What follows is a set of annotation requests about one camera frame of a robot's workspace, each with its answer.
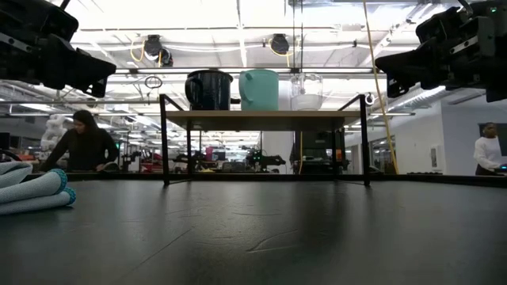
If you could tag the dark blue enamel mug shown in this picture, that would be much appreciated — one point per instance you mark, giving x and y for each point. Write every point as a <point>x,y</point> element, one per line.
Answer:
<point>210,93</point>

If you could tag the black aluminium rig frame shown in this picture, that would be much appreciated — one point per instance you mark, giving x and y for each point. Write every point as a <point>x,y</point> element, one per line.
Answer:
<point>435,179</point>

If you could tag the white wall box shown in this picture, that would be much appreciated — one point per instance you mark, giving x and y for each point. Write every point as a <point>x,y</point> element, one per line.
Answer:
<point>434,156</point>

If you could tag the folded teal-edged cloth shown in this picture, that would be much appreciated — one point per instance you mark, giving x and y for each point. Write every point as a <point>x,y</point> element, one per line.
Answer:
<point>31,190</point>

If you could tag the wooden shelf black metal legs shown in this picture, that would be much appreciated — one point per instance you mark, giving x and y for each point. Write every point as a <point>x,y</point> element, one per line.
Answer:
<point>261,120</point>

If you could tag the long ceiling light strip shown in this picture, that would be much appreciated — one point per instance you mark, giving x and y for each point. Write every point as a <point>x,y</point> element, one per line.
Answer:
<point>158,70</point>

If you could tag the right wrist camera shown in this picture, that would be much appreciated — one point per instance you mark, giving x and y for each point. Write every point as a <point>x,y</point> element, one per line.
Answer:
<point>437,25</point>

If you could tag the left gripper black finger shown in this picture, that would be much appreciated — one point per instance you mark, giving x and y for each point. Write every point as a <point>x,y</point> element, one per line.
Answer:
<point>75,69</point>

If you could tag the black robot arm green light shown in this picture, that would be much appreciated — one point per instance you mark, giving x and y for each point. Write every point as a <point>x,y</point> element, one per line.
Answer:
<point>265,160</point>

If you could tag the person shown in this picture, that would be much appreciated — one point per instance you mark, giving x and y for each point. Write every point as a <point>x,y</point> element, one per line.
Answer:
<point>487,152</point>
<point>85,148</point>

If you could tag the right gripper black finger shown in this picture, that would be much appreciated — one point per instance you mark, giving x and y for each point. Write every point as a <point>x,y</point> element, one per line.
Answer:
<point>420,65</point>

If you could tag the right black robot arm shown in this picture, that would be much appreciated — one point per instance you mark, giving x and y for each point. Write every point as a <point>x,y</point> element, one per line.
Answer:
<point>502,47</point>

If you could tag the teal plastic mug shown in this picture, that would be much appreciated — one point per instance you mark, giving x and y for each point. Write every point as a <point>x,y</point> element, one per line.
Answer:
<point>259,91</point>

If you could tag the clear plastic footed cup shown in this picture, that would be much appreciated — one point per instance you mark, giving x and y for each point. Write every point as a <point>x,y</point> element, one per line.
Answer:
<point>307,99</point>

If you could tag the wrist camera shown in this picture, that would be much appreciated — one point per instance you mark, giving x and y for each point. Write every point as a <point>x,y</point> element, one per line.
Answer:
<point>35,17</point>
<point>437,25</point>

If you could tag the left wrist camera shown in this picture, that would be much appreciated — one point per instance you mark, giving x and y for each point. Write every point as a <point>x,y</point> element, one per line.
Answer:
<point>35,17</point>

